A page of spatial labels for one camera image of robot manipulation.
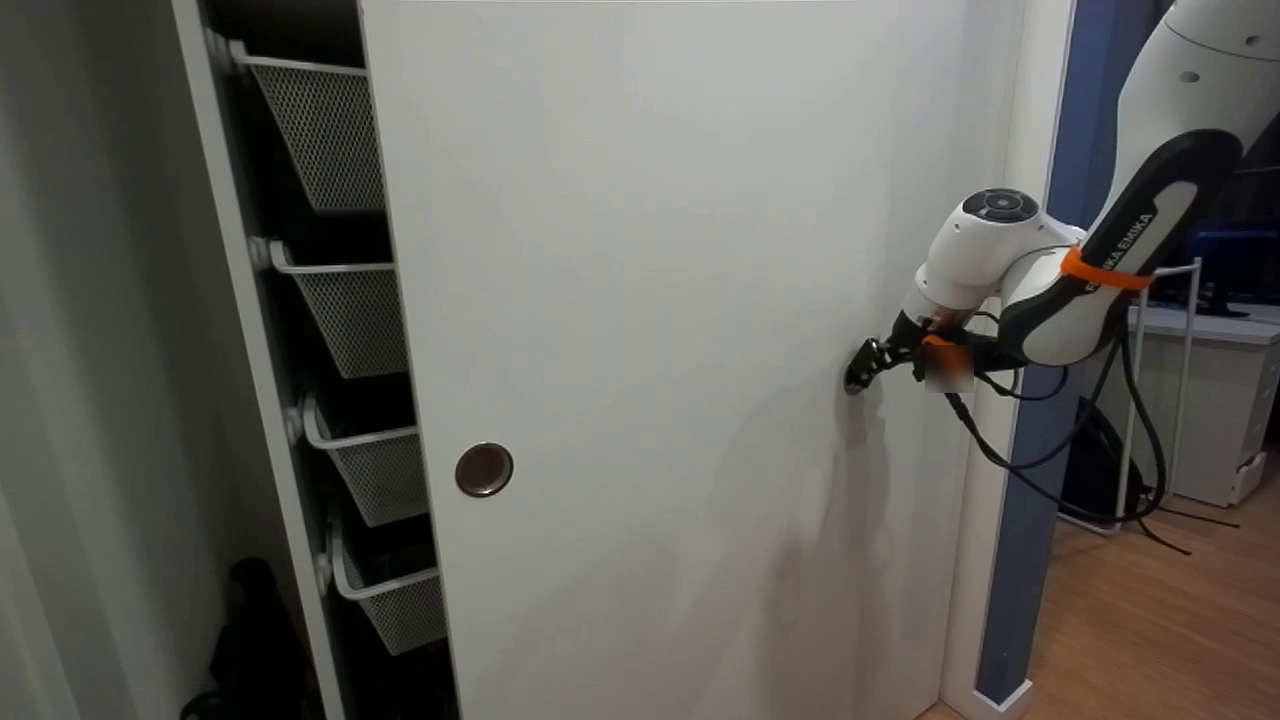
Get orange and black cable connector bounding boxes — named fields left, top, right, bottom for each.
left=917, top=329, right=978, bottom=384

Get white wire rack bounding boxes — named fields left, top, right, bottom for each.
left=1117, top=253, right=1209, bottom=533

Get white door frame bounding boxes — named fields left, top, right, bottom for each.
left=935, top=0, right=1079, bottom=720

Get black bag on floor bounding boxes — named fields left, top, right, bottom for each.
left=1056, top=390, right=1153, bottom=526

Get blue partition panel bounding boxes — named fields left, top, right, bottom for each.
left=973, top=0, right=1182, bottom=711

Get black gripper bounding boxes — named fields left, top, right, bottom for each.
left=841, top=313, right=941, bottom=399

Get orange strap on arm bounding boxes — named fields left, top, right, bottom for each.
left=1056, top=243, right=1159, bottom=301

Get dark bag in closet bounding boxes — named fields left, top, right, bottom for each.
left=176, top=552, right=326, bottom=720

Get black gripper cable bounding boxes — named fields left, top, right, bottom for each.
left=934, top=285, right=1177, bottom=533

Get white cabinet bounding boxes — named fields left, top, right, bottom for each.
left=1142, top=301, right=1280, bottom=512

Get white sliding door two handles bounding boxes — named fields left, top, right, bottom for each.
left=355, top=0, right=967, bottom=720

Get white closet side upright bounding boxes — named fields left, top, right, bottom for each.
left=170, top=0, right=355, bottom=720

